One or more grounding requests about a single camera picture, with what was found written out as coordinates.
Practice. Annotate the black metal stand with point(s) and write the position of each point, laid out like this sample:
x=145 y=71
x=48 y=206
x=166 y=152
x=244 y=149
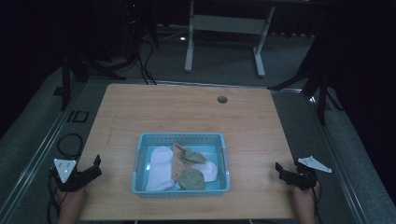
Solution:
x=66 y=81
x=322 y=93

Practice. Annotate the person's right hand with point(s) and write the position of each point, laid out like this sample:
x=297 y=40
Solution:
x=306 y=199

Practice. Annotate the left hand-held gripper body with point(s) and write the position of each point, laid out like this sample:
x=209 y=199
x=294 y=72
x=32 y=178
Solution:
x=65 y=169

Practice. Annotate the white desk frame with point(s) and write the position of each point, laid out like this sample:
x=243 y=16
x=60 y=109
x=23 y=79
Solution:
x=229 y=24

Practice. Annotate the light blue plastic basket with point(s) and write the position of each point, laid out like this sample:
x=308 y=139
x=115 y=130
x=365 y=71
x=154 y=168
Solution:
x=146 y=191

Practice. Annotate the olive green sock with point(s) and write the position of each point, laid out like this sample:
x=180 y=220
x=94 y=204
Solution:
x=193 y=158
x=192 y=179

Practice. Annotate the short white sock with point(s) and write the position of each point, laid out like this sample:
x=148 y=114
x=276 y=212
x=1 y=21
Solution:
x=211 y=172

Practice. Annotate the person's left hand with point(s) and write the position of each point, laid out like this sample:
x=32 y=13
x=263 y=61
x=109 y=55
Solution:
x=72 y=202

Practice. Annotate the long white sock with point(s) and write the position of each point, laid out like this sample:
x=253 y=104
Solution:
x=158 y=169

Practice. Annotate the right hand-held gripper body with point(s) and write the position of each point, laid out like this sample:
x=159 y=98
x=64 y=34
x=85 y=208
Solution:
x=306 y=175

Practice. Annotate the black floor socket plate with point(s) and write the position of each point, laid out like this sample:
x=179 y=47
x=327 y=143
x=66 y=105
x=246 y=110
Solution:
x=77 y=116

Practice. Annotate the peach orange sock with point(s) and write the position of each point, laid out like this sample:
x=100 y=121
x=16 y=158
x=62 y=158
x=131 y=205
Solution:
x=178 y=169

